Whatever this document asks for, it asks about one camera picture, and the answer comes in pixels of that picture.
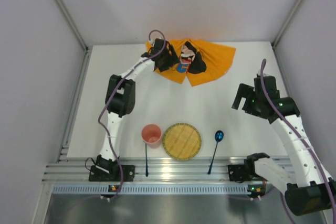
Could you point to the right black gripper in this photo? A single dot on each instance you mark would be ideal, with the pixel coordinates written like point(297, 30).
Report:
point(247, 99)

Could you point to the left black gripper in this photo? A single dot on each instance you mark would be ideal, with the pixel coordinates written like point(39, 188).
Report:
point(169, 55)

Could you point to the orange cartoon mouse placemat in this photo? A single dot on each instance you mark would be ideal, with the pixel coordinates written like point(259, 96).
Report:
point(199, 61)

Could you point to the pink plastic cup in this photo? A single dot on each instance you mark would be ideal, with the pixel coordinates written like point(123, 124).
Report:
point(152, 136)

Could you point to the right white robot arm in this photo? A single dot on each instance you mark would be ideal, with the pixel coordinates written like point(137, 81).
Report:
point(310, 188)

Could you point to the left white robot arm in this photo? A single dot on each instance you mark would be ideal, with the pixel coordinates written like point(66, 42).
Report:
point(120, 98)

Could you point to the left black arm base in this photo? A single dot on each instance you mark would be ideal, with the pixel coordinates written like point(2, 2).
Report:
point(104, 170)

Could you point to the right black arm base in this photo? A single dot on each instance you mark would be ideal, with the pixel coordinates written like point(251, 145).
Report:
point(239, 173)

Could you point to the blue metallic spoon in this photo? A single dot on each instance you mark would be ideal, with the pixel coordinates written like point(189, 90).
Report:
point(219, 136)

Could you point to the round woven bamboo plate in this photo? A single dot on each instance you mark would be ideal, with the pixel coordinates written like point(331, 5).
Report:
point(182, 141)

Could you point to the blue metallic fork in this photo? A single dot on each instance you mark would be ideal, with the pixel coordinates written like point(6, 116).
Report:
point(146, 159)

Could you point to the aluminium front rail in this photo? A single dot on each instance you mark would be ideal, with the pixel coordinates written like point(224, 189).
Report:
point(154, 170)

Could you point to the slotted grey cable duct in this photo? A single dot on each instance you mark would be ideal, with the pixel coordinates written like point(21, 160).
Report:
point(160, 189)

